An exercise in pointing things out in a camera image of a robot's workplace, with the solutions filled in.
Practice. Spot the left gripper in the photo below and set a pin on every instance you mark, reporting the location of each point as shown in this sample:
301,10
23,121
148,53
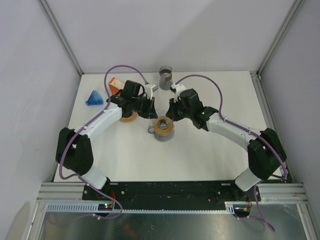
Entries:
151,113

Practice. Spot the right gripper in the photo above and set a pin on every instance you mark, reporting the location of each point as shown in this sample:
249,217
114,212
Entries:
173,106

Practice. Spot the glass coffee server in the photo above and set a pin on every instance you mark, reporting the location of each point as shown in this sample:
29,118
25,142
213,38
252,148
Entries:
159,136

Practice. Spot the orange coffee filter pack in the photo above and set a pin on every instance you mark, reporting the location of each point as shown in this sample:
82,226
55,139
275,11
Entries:
116,84

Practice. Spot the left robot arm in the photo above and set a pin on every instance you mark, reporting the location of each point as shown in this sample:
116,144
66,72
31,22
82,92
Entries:
74,147

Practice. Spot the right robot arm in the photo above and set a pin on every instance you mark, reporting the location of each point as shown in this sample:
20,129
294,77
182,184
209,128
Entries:
265,151

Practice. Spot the blue plastic dripper cone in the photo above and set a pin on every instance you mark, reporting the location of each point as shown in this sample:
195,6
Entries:
95,98

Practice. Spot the grey glass carafe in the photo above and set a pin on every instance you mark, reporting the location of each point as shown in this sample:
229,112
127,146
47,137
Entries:
165,80

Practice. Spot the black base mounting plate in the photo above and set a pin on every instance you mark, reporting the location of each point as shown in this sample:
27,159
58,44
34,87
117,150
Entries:
173,195

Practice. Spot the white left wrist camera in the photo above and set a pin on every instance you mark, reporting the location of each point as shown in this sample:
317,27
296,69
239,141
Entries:
149,89

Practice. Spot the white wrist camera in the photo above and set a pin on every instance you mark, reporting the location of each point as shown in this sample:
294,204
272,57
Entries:
177,89
149,89

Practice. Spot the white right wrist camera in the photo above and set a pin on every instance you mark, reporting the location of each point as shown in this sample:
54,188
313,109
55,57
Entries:
177,89

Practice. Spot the white slotted cable duct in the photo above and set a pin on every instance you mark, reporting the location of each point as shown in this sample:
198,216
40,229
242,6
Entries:
104,207

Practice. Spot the aluminium frame rail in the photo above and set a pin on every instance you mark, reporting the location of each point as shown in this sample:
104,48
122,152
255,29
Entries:
266,192

